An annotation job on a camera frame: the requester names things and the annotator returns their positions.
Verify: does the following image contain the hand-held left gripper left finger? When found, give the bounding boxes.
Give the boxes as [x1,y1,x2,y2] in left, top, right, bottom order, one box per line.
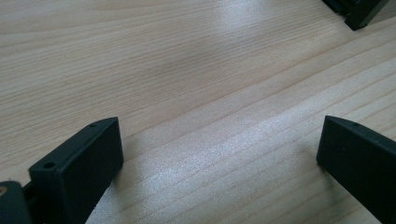
[28,117,125,224]

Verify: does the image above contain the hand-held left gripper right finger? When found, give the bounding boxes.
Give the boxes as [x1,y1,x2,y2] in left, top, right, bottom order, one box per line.
[316,115,396,224]

